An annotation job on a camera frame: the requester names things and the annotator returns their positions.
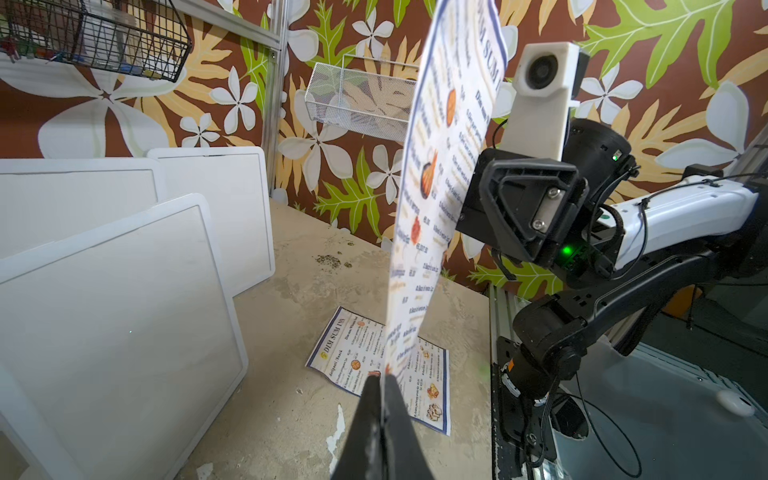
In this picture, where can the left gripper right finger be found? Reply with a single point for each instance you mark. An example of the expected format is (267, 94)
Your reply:
(402, 455)

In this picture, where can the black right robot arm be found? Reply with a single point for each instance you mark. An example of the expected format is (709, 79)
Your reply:
(617, 261)

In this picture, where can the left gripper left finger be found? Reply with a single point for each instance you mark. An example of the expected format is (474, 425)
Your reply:
(362, 456)

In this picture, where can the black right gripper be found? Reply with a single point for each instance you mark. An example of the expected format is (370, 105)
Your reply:
(544, 212)

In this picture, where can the white menu holder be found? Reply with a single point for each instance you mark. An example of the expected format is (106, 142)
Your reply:
(119, 346)
(44, 200)
(233, 181)

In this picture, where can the dim sum menu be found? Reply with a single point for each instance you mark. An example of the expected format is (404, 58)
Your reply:
(461, 70)
(351, 349)

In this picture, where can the black wire basket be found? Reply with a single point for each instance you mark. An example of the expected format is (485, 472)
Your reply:
(138, 38)

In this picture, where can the white mesh basket right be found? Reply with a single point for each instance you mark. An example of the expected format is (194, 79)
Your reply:
(364, 95)

